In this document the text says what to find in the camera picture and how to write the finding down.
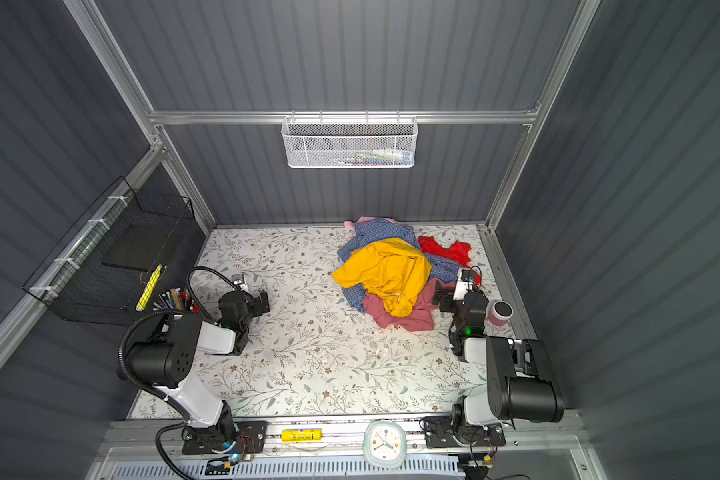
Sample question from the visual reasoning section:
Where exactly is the white wire mesh basket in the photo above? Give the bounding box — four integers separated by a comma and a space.
281, 115, 419, 169

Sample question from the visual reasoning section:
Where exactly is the yellow cloth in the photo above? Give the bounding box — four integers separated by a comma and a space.
332, 238, 432, 317

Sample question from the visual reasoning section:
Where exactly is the floral table mat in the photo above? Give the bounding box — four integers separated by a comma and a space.
127, 223, 521, 420

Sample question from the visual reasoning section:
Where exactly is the black wire mesh basket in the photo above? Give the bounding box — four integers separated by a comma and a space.
23, 178, 204, 325

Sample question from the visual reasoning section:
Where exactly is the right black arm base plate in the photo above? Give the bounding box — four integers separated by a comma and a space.
419, 416, 506, 449

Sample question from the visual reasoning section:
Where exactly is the mint green alarm clock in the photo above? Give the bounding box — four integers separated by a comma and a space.
363, 421, 407, 469

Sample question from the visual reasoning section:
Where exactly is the dusty pink cloth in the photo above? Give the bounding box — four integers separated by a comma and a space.
362, 279, 456, 332

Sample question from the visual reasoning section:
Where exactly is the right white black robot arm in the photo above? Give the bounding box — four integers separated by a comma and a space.
420, 280, 566, 448

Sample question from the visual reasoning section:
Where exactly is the pink tape roll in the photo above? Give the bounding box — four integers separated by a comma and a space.
487, 300, 514, 327

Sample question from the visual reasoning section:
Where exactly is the red cloth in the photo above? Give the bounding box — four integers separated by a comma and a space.
418, 236, 472, 267

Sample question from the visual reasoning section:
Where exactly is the left black corrugated cable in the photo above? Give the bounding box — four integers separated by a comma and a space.
117, 266, 241, 480

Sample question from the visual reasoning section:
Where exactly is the yellow ruler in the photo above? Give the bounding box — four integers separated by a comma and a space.
135, 264, 163, 312

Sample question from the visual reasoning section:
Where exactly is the light pink cloth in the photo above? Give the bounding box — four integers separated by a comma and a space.
344, 216, 379, 231

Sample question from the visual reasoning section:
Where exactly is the yellow spirit level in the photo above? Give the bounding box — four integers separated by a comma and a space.
280, 429, 322, 443

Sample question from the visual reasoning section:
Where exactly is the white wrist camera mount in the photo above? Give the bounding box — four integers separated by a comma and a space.
453, 268, 479, 301

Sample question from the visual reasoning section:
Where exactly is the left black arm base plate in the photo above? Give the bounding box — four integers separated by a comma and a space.
181, 421, 268, 455

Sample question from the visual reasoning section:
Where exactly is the red pencil cup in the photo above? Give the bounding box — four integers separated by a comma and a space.
153, 288, 200, 312

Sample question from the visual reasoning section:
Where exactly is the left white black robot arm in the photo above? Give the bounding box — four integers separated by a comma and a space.
117, 266, 270, 452

